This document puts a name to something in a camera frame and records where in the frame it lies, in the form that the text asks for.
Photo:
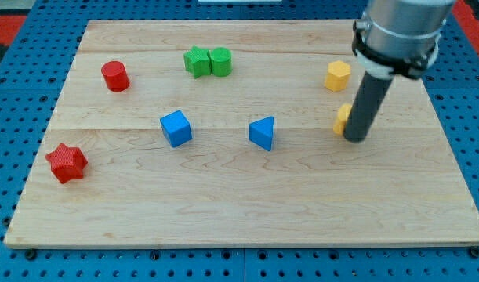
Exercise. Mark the red star block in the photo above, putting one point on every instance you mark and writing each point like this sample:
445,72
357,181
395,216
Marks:
67,163

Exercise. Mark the blue cube block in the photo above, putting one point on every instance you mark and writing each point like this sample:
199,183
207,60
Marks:
176,128

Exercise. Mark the blue triangle block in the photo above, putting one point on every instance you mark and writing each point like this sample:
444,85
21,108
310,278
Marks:
261,132

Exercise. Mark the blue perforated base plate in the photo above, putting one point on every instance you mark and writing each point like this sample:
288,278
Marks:
32,73

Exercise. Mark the yellow block behind rod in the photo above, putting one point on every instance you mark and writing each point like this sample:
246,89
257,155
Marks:
341,118

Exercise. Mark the yellow hexagon block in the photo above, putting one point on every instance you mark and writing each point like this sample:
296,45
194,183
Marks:
338,75

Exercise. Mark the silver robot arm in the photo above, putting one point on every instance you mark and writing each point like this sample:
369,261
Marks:
399,37

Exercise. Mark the red cylinder block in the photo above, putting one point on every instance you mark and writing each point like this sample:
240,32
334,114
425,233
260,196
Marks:
115,76

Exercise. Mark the dark grey pointer rod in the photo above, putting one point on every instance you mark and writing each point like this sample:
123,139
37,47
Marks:
370,95

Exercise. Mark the green cylinder block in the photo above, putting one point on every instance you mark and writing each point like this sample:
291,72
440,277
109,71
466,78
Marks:
221,61

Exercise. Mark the green star block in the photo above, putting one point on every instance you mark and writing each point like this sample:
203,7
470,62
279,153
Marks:
197,61

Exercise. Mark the wooden board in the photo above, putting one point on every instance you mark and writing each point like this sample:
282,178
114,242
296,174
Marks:
401,187

